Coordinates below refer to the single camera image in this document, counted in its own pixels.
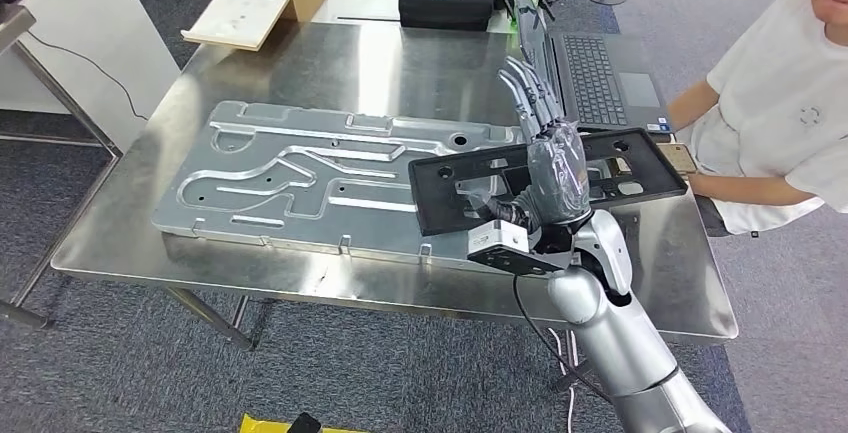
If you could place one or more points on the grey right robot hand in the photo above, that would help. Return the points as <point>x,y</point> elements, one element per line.
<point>560,178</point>

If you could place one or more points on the brown smartphone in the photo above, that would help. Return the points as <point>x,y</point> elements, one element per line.
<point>679,158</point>

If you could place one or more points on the stamped grey metal panel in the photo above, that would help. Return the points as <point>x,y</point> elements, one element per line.
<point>265,218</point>

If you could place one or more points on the dark grey laptop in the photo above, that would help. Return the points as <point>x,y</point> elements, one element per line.
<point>596,79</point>

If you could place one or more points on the person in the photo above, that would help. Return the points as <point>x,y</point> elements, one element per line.
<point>775,118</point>

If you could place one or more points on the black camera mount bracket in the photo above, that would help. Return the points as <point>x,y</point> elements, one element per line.
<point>510,263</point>

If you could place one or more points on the black plastic plate frame part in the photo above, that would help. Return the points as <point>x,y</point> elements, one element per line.
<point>437,205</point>

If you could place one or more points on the yellow floor tape strip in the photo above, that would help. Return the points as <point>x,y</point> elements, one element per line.
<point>265,425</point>

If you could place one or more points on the stainless steel workbench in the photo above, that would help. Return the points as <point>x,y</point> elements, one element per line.
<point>411,66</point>

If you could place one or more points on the steel side table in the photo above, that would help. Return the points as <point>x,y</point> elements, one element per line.
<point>13,22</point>

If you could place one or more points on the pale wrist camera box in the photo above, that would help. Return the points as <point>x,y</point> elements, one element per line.
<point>497,238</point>

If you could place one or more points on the white flat board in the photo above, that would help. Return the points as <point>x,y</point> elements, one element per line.
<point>235,19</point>

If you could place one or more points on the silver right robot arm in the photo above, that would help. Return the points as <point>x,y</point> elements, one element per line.
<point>616,344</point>

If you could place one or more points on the white cabinet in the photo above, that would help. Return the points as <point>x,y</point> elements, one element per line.
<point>86,52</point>

